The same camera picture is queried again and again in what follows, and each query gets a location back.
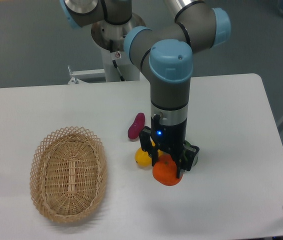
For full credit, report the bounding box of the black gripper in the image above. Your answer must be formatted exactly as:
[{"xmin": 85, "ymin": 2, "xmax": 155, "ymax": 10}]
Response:
[{"xmin": 139, "ymin": 114, "xmax": 200, "ymax": 179}]

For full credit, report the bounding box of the orange fruit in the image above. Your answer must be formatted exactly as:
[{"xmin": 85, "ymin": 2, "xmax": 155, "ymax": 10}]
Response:
[{"xmin": 152, "ymin": 154, "xmax": 183, "ymax": 186}]

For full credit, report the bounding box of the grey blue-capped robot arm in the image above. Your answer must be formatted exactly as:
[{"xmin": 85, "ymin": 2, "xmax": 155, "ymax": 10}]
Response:
[{"xmin": 60, "ymin": 0, "xmax": 231, "ymax": 177}]

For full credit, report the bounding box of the yellow lemon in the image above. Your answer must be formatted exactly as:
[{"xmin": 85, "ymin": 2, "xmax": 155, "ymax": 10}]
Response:
[{"xmin": 134, "ymin": 147, "xmax": 152, "ymax": 168}]

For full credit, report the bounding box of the green fruit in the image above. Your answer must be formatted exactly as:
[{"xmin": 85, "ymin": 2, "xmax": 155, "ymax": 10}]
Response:
[{"xmin": 183, "ymin": 140, "xmax": 200, "ymax": 169}]

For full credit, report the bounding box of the purple sweet potato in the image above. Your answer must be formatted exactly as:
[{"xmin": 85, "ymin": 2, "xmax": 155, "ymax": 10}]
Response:
[{"xmin": 127, "ymin": 112, "xmax": 146, "ymax": 140}]

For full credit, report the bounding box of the woven wicker basket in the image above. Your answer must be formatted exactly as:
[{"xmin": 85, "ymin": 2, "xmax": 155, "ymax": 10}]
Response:
[{"xmin": 29, "ymin": 126, "xmax": 108, "ymax": 223}]

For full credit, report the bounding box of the black cable on pedestal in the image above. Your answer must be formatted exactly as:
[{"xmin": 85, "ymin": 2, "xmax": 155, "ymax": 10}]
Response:
[{"xmin": 109, "ymin": 39, "xmax": 126, "ymax": 82}]

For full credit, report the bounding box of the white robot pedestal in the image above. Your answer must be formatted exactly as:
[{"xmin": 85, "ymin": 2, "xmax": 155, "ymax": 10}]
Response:
[{"xmin": 67, "ymin": 12, "xmax": 147, "ymax": 85}]

